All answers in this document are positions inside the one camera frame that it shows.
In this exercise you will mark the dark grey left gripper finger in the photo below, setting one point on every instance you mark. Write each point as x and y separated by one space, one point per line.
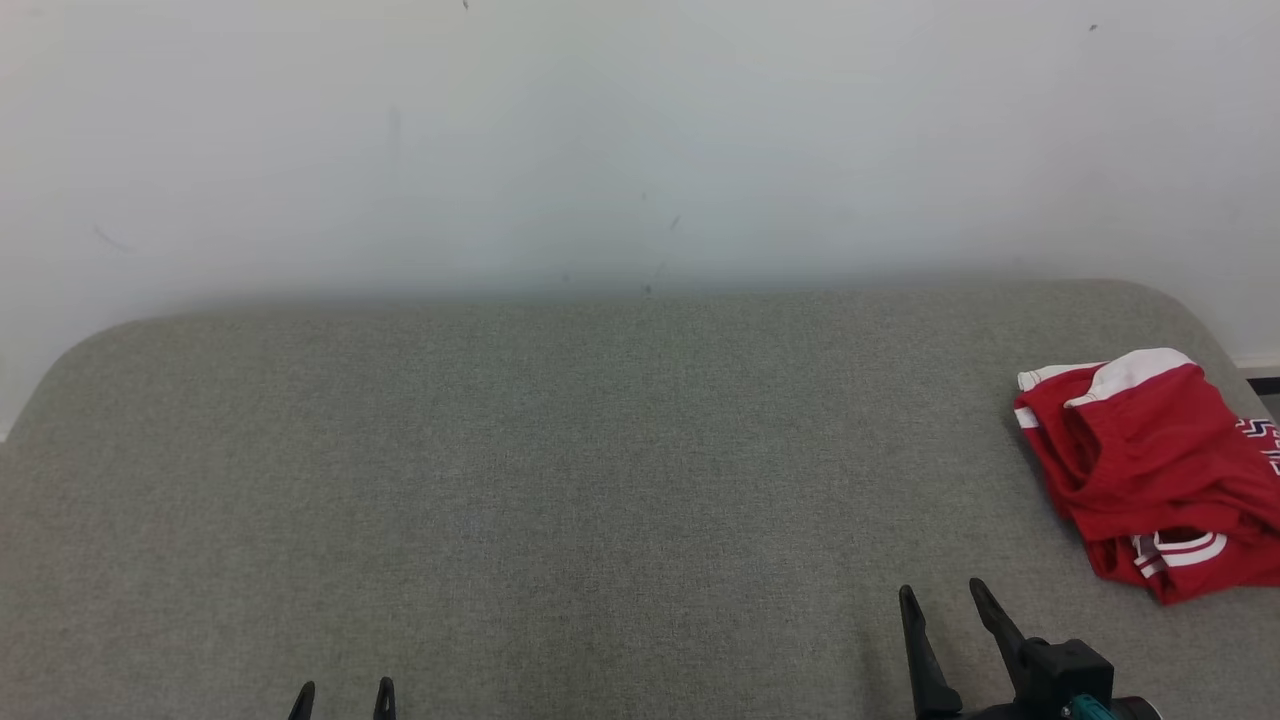
303 708
385 705

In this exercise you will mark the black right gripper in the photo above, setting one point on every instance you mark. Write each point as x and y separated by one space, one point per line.
1000 714

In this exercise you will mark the red white basketball shorts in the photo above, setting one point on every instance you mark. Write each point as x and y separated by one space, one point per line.
1150 450

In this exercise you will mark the grey fabric sofa seat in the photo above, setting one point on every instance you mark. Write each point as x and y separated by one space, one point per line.
600 500

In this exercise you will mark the black white baseboard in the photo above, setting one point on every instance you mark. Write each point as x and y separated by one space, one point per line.
1260 368

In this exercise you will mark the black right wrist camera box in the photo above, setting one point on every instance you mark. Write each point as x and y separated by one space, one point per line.
1065 670

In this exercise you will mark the teal right camera connector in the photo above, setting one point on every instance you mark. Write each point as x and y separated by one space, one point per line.
1082 712

